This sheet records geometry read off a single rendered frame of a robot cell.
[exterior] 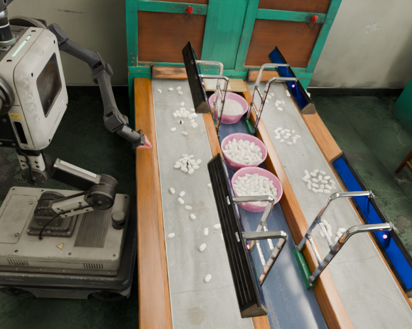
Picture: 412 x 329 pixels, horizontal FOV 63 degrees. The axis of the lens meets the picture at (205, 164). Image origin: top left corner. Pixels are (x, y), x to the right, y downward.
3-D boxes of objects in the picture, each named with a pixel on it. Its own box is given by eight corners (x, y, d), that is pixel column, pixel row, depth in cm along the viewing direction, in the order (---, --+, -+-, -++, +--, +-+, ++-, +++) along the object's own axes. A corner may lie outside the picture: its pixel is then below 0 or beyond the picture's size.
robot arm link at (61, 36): (87, 61, 184) (102, 51, 183) (98, 82, 184) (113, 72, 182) (31, 32, 141) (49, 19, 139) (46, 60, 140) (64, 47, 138)
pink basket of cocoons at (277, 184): (234, 219, 166) (237, 207, 160) (224, 179, 185) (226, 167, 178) (284, 215, 172) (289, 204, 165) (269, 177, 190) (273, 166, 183)
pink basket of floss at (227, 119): (230, 132, 214) (233, 120, 208) (198, 113, 224) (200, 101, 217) (252, 115, 231) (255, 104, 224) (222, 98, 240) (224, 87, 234)
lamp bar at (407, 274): (407, 299, 108) (420, 289, 102) (328, 162, 150) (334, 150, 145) (427, 296, 109) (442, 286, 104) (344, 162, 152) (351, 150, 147)
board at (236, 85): (200, 91, 227) (200, 89, 227) (197, 79, 238) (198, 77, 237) (247, 91, 234) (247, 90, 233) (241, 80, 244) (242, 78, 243)
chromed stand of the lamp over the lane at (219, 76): (188, 141, 203) (196, 76, 171) (184, 121, 216) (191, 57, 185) (218, 141, 206) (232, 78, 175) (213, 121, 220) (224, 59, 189)
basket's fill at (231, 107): (213, 123, 217) (214, 117, 213) (207, 103, 232) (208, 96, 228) (245, 124, 221) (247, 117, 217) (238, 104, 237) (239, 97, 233)
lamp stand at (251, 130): (251, 141, 211) (269, 79, 179) (243, 121, 224) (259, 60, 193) (279, 141, 214) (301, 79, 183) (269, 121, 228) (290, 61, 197)
